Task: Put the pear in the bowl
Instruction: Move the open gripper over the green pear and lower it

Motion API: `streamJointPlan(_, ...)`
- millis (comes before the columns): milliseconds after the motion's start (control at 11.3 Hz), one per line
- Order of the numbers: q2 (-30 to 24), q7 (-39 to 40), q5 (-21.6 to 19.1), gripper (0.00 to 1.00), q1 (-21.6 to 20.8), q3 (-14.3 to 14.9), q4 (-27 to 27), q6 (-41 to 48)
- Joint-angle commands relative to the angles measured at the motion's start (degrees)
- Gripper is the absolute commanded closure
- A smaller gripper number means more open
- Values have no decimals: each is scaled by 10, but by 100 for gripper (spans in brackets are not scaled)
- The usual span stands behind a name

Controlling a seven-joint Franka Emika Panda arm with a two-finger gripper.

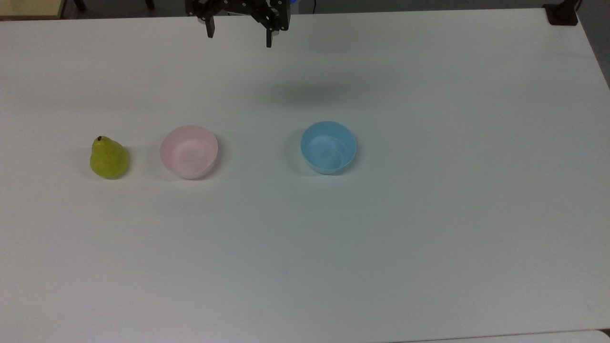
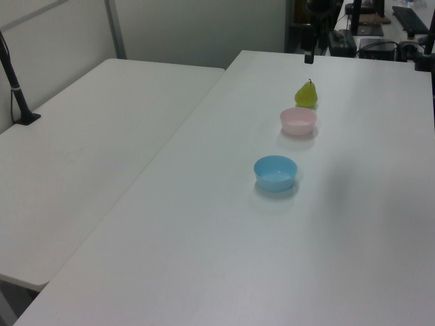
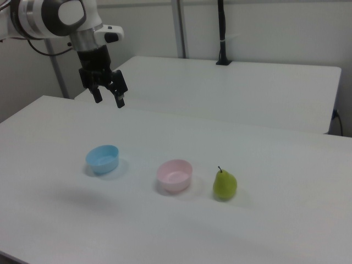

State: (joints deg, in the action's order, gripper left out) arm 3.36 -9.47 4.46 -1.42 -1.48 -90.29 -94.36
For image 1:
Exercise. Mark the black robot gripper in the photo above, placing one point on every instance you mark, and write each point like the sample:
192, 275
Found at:
238, 6

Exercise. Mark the pink plastic bowl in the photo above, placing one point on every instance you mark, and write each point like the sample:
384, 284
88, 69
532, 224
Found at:
188, 152

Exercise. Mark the dark furniture leg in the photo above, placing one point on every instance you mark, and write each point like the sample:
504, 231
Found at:
149, 4
80, 4

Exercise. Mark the green pear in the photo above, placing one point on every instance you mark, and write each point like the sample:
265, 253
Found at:
108, 159

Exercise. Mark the black camera stand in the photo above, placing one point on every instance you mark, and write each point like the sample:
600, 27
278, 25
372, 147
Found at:
562, 13

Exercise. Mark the blue plastic bowl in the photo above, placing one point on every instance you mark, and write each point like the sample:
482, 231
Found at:
328, 147

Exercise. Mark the light wooden furniture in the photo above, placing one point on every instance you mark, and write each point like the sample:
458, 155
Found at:
28, 7

